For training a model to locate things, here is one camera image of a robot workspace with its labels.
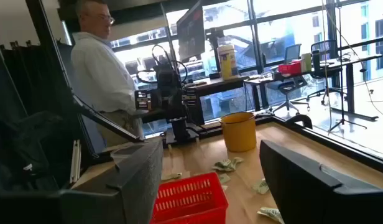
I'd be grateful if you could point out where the pale green container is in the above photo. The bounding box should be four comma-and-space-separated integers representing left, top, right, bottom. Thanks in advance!
301, 52, 313, 72

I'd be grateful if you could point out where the black bottle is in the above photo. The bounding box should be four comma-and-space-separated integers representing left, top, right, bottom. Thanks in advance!
312, 49, 321, 72

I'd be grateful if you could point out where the black frame handle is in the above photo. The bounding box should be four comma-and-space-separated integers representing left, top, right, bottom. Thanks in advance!
284, 114, 313, 130

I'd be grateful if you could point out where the banknote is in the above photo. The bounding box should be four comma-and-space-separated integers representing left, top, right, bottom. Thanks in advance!
252, 178, 270, 196
211, 159, 238, 172
256, 207, 285, 224

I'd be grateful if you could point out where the banknote bottom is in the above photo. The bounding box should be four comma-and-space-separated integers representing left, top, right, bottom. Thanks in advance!
256, 207, 285, 224

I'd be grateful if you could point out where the black tripod stand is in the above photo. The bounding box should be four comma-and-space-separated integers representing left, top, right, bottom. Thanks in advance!
328, 0, 368, 134

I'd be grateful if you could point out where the black backpack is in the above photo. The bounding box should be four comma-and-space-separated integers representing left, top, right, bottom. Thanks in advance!
0, 110, 74, 194

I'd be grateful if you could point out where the grey desk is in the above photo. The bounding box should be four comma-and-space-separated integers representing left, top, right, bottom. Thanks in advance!
183, 74, 267, 113

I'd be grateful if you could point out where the yellow white wipes canister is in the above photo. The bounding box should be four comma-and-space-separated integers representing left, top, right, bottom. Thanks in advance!
218, 44, 239, 80

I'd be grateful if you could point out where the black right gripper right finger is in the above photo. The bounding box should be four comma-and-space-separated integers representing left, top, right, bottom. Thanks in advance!
259, 139, 383, 224

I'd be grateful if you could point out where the red box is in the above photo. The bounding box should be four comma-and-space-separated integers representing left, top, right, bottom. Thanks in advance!
278, 60, 303, 75

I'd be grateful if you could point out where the black standing desk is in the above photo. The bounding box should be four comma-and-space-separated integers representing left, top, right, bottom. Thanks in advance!
244, 54, 383, 122

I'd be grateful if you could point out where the yellow plastic cup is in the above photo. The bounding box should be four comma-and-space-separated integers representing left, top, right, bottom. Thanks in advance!
219, 111, 257, 153

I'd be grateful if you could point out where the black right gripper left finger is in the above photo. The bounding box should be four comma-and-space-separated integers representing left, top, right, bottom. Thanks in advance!
0, 138, 164, 224

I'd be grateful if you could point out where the black office chair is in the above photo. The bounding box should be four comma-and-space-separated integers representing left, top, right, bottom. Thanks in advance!
267, 43, 310, 114
306, 39, 344, 105

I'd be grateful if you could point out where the red plastic basket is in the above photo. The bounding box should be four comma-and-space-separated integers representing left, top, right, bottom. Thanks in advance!
149, 172, 229, 224

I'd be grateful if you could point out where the person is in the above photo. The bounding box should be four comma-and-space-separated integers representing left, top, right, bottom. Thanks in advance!
70, 0, 145, 147

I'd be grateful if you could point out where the black computer monitor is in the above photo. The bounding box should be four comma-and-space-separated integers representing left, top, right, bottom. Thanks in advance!
176, 0, 206, 62

